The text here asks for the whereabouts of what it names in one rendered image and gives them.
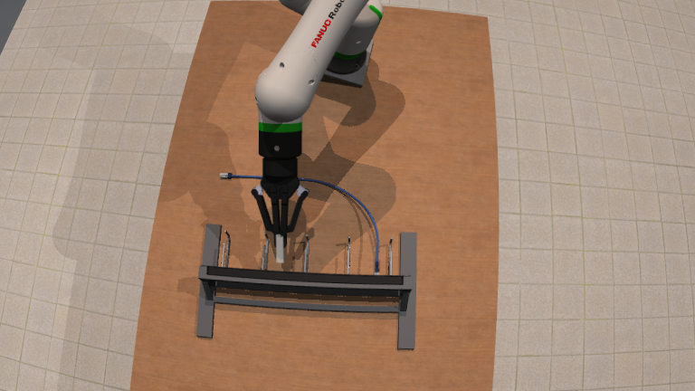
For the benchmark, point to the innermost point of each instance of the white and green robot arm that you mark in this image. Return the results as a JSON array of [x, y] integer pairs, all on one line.
[[322, 40]]

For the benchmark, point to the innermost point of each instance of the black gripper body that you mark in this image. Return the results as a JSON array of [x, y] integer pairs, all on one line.
[[288, 168]]

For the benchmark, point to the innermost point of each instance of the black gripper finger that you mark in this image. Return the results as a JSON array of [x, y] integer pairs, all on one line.
[[302, 194], [257, 193]]

